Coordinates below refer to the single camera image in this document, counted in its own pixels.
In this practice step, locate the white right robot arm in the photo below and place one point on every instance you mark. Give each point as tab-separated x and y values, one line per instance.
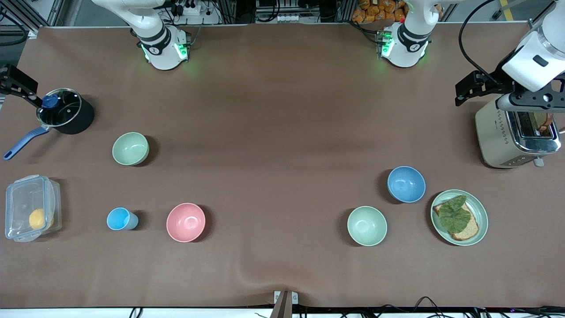
159	44

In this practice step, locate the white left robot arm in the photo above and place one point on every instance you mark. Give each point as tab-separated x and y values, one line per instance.
406	44

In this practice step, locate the light blue cup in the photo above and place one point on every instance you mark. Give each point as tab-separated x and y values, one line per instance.
119	219

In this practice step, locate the yellow lemon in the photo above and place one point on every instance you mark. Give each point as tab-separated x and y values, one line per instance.
39	219

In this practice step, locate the grey metal camera bracket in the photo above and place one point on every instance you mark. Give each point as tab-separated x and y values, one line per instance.
284	302

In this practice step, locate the brown toast slice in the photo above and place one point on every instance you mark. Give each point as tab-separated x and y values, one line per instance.
544	123

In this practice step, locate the beige and chrome toaster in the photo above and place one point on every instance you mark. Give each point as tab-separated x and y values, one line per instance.
496	137

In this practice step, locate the blue bowl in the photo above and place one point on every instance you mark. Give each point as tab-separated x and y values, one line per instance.
406	184

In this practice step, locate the orange snack bag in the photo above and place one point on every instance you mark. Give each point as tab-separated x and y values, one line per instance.
379	11

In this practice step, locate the pale green plate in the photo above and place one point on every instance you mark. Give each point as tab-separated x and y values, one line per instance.
481	212

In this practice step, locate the white power strip with plugs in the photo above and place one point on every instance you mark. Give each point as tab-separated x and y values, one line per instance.
187	8

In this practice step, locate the pale green bowl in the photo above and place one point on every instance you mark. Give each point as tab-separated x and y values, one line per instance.
367	226
130	149

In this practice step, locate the brown bread slice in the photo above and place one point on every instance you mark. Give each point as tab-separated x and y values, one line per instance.
470	229

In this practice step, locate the pink bowl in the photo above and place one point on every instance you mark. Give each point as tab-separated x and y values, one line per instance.
186	222

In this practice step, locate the glass lid with blue knob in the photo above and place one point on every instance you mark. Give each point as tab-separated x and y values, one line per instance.
62	110

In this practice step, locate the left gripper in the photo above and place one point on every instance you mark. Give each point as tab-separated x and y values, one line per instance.
491	84

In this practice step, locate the small white power strip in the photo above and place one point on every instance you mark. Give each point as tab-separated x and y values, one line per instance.
288	18

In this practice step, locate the brown table mat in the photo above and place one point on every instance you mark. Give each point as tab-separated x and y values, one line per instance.
282	185

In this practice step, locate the clear plastic lidded container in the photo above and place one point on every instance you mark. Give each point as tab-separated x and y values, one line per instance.
26	198

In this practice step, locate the green lettuce leaf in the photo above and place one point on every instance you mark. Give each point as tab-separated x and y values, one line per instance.
454	214

